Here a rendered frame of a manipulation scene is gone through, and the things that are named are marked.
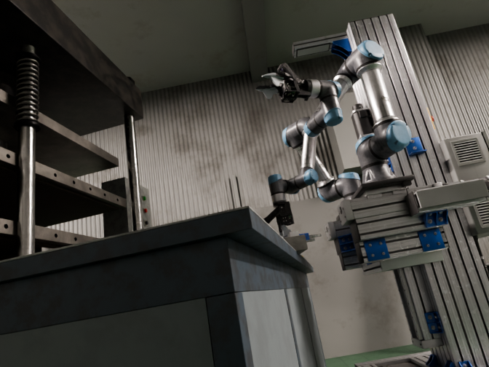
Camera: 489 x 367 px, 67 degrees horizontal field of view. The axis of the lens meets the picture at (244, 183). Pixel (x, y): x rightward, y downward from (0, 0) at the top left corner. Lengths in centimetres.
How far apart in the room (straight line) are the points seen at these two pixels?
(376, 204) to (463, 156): 55
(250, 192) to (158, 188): 107
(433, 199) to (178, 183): 319
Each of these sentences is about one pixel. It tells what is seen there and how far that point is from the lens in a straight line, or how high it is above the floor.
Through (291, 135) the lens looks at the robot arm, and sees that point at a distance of 220.
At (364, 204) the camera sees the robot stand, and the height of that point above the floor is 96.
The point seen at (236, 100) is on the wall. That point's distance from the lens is 461.
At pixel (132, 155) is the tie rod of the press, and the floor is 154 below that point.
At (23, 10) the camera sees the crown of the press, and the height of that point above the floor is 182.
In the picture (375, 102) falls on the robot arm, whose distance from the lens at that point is 173.
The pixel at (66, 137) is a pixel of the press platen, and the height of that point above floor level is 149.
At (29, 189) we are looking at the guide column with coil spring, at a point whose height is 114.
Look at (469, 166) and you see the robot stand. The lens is 202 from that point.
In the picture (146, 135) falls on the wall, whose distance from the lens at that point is 466.
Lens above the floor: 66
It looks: 18 degrees up
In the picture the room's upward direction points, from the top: 10 degrees counter-clockwise
